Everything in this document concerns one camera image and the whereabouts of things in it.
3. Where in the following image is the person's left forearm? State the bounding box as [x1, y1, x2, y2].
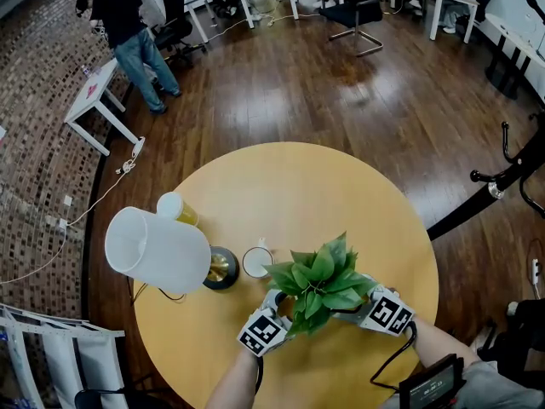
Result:
[204, 347, 261, 409]

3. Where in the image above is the small white table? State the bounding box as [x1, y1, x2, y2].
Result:
[63, 57, 148, 158]

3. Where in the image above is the white cup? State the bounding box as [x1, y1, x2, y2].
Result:
[241, 236, 276, 280]

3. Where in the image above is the black lamp cable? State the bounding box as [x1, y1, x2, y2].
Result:
[130, 281, 188, 305]

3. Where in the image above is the black cantilever mesh chair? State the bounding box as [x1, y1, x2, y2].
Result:
[318, 0, 390, 57]

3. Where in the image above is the person's right forearm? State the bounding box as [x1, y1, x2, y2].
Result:
[408, 315, 483, 375]

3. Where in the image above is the black display device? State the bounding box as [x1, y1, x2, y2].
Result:
[398, 354, 466, 409]

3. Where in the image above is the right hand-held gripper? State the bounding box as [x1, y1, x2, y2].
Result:
[330, 284, 416, 337]

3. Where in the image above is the round white table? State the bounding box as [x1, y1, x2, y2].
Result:
[484, 13, 545, 102]

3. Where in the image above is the green plant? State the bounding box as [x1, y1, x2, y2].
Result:
[261, 231, 379, 338]

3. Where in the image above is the white floor cable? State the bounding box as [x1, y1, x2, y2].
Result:
[0, 166, 129, 285]

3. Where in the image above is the yellow drink cup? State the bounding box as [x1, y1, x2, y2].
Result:
[156, 191, 200, 228]

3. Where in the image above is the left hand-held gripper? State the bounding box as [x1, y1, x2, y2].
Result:
[237, 288, 295, 358]

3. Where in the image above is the white metal shelf rack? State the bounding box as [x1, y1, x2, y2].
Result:
[0, 302, 127, 409]

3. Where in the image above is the white shade table lamp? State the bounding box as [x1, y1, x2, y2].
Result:
[104, 205, 241, 296]

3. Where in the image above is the black coat rack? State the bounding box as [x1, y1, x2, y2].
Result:
[427, 108, 545, 242]

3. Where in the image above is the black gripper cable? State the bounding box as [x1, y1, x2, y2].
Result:
[254, 354, 266, 396]
[369, 320, 419, 389]

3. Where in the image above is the person's gray shirt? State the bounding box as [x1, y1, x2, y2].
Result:
[381, 360, 545, 409]

